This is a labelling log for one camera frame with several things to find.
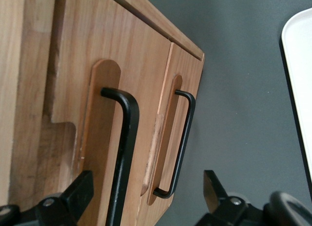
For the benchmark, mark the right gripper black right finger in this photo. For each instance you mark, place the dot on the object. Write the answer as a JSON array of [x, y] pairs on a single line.
[[224, 209]]

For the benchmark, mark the cream rectangular plastic tray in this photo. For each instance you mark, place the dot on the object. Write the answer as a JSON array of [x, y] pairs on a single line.
[[302, 65]]

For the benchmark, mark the oak wooden drawer front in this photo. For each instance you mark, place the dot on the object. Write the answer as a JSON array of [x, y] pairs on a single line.
[[97, 40], [192, 72]]

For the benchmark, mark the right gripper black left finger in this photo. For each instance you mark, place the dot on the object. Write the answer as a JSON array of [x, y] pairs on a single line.
[[73, 201]]

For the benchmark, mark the oak wooden drawer cabinet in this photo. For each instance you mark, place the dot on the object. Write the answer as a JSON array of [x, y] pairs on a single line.
[[24, 65]]

